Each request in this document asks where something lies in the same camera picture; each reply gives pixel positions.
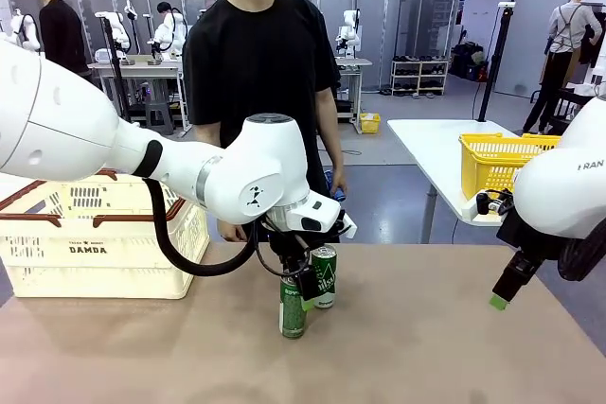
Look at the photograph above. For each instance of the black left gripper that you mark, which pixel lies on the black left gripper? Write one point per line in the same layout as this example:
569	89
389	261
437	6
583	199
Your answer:
290	250

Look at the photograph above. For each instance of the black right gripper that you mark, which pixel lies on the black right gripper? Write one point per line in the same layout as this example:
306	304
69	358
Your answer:
513	233

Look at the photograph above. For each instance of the dark green slim can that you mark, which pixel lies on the dark green slim can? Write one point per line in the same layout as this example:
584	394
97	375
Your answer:
291	316

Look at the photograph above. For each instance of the blue drink can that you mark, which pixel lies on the blue drink can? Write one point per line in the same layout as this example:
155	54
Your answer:
339	195

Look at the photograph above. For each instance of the person's left forearm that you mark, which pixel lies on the person's left forearm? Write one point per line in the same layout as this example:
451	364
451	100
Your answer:
333	151

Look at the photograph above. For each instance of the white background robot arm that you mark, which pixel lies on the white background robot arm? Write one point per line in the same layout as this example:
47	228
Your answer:
170	32
116	32
349	30
26	30

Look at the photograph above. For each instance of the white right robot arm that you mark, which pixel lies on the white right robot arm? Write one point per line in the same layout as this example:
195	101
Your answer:
558	186

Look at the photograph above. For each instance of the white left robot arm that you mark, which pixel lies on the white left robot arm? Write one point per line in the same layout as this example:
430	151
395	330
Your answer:
71	115

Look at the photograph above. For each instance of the person's right forearm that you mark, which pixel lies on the person's right forearm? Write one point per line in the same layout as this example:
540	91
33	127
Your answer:
207	134

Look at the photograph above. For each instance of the large yellow plastic basket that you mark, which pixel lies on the large yellow plastic basket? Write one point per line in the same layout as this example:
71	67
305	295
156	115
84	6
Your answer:
487	167

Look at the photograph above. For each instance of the small yellow basket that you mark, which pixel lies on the small yellow basket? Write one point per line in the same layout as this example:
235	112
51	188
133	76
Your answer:
370	122

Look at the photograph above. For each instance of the cream plastic shopping basket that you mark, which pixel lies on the cream plastic shopping basket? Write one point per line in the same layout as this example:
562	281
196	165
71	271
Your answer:
94	262

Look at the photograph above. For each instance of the person's right hand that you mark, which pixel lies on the person's right hand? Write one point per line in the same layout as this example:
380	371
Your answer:
233	232

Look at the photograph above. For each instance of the person's left hand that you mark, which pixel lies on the person's left hand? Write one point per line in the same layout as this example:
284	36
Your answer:
337	179

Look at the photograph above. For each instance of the green can white lettering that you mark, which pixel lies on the green can white lettering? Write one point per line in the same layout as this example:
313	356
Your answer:
326	276

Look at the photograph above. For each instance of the white side table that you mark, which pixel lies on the white side table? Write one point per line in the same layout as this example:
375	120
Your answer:
426	139

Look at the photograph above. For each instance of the black metal chair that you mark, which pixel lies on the black metal chair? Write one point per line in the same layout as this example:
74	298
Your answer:
568	101

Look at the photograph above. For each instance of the black stand pole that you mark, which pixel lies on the black stand pole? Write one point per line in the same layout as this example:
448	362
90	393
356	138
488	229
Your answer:
492	73

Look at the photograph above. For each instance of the grey stool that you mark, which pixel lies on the grey stool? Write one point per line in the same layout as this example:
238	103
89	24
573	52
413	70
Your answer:
160	115

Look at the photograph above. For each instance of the black bag pile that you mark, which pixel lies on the black bag pile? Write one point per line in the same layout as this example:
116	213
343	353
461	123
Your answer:
466	61

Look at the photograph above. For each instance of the white shoe rack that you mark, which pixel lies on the white shoe rack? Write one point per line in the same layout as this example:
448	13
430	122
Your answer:
419	76

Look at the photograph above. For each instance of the person in black t-shirt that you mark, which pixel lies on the person in black t-shirt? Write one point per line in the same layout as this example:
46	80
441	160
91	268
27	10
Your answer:
255	44

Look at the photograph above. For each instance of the dark hanging garment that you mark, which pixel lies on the dark hanging garment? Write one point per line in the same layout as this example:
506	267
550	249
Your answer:
594	40

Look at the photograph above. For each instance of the mannequin with grey apron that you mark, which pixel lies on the mannequin with grey apron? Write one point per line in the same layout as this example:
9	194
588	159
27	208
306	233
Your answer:
565	30

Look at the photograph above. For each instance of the grey workbench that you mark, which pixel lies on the grey workbench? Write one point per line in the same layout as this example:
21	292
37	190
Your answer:
137	65

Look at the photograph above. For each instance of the dark-haired background person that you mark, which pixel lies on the dark-haired background person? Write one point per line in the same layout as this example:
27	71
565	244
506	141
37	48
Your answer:
165	7

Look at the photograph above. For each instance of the person in black cap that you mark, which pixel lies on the person in black cap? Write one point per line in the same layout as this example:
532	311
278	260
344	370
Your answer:
61	30

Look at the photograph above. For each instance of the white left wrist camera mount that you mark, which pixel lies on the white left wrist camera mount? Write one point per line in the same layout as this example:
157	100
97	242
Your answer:
348	226

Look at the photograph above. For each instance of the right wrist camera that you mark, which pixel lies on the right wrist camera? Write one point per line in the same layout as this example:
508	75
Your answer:
494	203

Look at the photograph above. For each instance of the grey robot pedestal table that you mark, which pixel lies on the grey robot pedestal table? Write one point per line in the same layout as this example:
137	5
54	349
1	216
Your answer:
355	63

